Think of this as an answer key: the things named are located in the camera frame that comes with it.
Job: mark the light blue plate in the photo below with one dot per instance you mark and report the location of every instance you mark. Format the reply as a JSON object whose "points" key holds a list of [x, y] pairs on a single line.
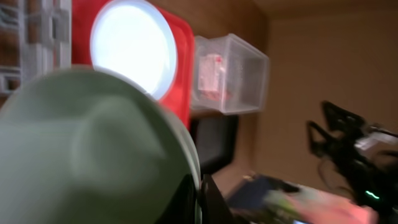
{"points": [[133, 38]]}

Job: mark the red candy wrapper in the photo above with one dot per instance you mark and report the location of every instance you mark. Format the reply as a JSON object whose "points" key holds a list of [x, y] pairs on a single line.
{"points": [[210, 78]]}

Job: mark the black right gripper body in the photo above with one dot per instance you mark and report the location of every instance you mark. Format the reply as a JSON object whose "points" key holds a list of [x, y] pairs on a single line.
{"points": [[343, 143]]}

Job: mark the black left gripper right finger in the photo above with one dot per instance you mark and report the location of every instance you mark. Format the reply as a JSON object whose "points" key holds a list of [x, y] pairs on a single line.
{"points": [[219, 210]]}

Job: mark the clear plastic bin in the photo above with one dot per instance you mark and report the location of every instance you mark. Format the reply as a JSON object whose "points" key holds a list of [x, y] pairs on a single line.
{"points": [[246, 75]]}

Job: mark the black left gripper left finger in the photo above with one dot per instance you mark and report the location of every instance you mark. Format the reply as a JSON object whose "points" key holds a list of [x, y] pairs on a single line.
{"points": [[181, 208]]}

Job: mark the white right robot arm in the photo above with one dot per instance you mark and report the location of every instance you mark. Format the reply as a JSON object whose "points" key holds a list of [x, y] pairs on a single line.
{"points": [[383, 200]]}

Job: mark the black plastic tray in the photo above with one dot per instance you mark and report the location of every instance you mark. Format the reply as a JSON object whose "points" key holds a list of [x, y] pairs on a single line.
{"points": [[214, 138]]}

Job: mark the red plastic tray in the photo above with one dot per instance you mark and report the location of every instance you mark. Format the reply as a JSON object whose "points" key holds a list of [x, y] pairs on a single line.
{"points": [[177, 99]]}

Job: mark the grey dishwasher rack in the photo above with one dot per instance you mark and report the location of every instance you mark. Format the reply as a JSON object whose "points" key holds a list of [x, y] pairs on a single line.
{"points": [[36, 38]]}

